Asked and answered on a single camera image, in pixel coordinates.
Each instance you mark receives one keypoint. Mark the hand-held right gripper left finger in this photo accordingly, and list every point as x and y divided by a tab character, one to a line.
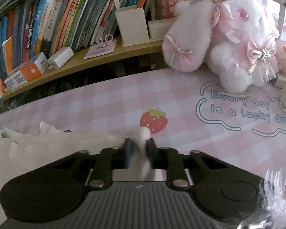
128	155

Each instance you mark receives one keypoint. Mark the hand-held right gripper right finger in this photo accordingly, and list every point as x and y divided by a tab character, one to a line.
152	155

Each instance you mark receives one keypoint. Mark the cream printed t-shirt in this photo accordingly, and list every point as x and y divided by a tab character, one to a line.
38	152

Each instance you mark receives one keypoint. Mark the pink checked cartoon desk mat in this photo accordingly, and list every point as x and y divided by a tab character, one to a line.
181	100

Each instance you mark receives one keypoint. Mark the white wooden bookshelf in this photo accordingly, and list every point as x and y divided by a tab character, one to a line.
85	64

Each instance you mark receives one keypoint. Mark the pink scissors card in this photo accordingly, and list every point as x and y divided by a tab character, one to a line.
100	49

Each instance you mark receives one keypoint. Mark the white charger block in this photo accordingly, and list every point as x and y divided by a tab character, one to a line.
60	58

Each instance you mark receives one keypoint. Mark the low white container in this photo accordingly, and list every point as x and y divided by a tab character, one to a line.
159	29

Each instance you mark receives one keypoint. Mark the white square pen holder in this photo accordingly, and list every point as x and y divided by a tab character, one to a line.
132	26

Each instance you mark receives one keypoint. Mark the flat white orange box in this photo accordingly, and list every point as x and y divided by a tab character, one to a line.
26	71

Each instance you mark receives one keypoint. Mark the white pink plush bunny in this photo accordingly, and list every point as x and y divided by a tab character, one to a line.
236	40

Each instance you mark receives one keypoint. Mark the row of books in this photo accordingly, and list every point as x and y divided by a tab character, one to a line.
62	19

